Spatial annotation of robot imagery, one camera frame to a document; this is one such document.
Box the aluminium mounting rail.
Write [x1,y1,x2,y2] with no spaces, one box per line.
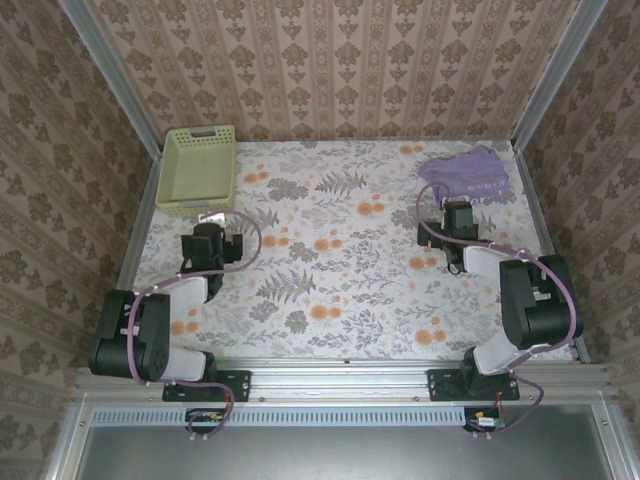
[73,358,615,402]

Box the aluminium side rail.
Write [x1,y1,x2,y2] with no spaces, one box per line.
[93,147,165,367]
[513,142,592,365]

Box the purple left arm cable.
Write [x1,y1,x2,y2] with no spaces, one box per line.
[126,209,264,442]

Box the grey slotted cable duct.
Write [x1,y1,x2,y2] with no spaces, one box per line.
[91,405,482,428]

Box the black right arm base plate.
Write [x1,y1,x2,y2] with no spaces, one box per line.
[427,368,521,403]

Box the green plastic basket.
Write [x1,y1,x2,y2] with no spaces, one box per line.
[155,124,238,218]

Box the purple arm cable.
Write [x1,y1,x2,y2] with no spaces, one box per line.
[416,180,584,442]
[126,209,264,442]

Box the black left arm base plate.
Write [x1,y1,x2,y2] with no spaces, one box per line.
[162,368,252,403]

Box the grey metal panel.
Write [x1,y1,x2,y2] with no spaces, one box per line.
[43,399,637,480]

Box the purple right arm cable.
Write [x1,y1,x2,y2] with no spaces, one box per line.
[416,180,584,442]

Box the purple t-shirt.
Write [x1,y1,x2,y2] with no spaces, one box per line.
[417,144,513,209]

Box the small electronics board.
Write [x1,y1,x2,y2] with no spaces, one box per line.
[463,406,505,433]
[186,408,227,433]

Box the floral tablecloth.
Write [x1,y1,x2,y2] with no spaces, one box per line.
[113,139,575,362]

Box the aluminium frame post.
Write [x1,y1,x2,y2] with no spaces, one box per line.
[56,0,165,159]
[510,0,610,152]

